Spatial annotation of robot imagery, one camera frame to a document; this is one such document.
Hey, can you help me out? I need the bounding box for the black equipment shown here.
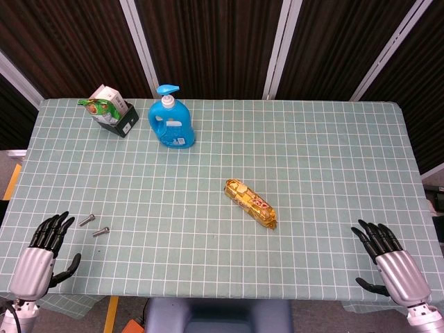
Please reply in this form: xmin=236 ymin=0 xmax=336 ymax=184
xmin=422 ymin=184 xmax=444 ymax=202

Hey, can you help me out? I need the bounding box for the orange device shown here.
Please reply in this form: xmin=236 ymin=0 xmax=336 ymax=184
xmin=123 ymin=319 xmax=148 ymax=333

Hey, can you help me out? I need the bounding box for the gold biscuit packet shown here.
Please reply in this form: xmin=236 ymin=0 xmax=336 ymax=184
xmin=223 ymin=178 xmax=279 ymax=230

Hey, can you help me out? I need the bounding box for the white carton box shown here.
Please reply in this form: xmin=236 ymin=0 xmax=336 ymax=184
xmin=89 ymin=84 xmax=128 ymax=117

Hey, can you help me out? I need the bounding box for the blue pump detergent bottle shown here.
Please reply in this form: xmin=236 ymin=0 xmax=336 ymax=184
xmin=148 ymin=84 xmax=196 ymax=150

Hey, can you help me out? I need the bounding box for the white partition frame post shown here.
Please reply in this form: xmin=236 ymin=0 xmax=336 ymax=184
xmin=119 ymin=0 xmax=157 ymax=100
xmin=349 ymin=0 xmax=426 ymax=102
xmin=262 ymin=0 xmax=296 ymax=101
xmin=0 ymin=50 xmax=42 ymax=111

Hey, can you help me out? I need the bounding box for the white partition base rail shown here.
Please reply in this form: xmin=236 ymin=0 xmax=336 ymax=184
xmin=0 ymin=148 xmax=27 ymax=160

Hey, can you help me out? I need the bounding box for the green snack bag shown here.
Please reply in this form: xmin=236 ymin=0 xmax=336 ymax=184
xmin=76 ymin=98 xmax=122 ymax=125

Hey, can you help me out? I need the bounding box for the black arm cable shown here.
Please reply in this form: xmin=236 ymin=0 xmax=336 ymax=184
xmin=0 ymin=300 xmax=19 ymax=333

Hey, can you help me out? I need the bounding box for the green checked tablecloth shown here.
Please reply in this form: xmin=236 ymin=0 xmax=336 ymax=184
xmin=0 ymin=98 xmax=444 ymax=318

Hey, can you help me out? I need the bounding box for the dark ribbed partition panel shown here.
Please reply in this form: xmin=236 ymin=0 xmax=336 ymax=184
xmin=0 ymin=74 xmax=40 ymax=151
xmin=0 ymin=0 xmax=153 ymax=100
xmin=360 ymin=0 xmax=444 ymax=180
xmin=133 ymin=0 xmax=285 ymax=100
xmin=277 ymin=0 xmax=417 ymax=101

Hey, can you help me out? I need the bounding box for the blue grey robot torso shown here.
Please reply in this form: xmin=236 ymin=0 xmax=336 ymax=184
xmin=144 ymin=297 xmax=294 ymax=333

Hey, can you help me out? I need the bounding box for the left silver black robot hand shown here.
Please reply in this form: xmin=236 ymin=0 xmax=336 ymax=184
xmin=7 ymin=210 xmax=83 ymax=301

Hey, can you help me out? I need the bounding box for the pink object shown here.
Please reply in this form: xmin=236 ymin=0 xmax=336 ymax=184
xmin=428 ymin=199 xmax=444 ymax=218

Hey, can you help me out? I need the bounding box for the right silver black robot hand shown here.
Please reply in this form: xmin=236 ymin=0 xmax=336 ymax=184
xmin=350 ymin=218 xmax=433 ymax=309

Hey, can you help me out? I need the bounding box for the dark green open box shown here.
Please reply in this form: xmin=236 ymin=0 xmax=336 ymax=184
xmin=97 ymin=101 xmax=140 ymax=139

